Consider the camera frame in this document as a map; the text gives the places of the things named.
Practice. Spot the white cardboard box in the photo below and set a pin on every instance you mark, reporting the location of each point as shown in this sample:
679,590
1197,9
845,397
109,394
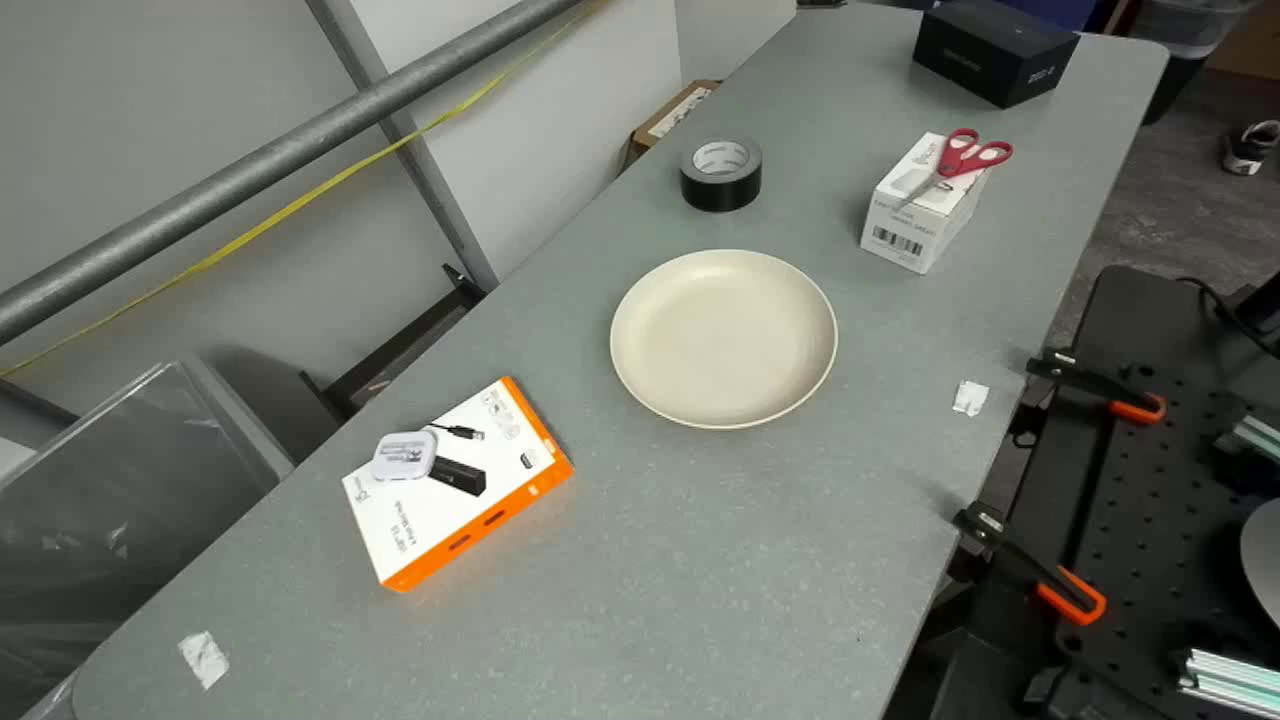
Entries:
913,220

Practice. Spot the orange and white box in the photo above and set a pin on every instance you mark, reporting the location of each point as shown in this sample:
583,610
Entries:
433,492

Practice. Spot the orange black clamp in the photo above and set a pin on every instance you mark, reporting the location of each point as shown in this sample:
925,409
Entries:
1053,587
1116,397

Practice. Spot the cream round plate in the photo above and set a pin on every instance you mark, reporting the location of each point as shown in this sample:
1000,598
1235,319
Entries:
720,336

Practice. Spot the black camera box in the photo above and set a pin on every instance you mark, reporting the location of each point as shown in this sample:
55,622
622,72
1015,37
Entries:
994,50

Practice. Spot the grey plastic bin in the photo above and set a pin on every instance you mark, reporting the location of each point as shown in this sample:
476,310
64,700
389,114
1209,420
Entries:
109,511

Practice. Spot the grey metal pipe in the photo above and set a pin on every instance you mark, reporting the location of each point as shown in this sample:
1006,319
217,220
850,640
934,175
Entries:
266,166

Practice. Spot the red handled scissors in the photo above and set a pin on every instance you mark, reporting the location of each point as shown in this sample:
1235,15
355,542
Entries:
963,152

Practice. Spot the white tape label far corner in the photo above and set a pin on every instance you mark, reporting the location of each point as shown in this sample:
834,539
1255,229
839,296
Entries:
204,663

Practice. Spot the black perforated mounting board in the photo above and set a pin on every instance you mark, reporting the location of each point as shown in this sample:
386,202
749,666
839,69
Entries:
1143,513

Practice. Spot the white tape label near edge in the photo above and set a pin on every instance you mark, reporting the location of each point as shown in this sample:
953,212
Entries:
971,397

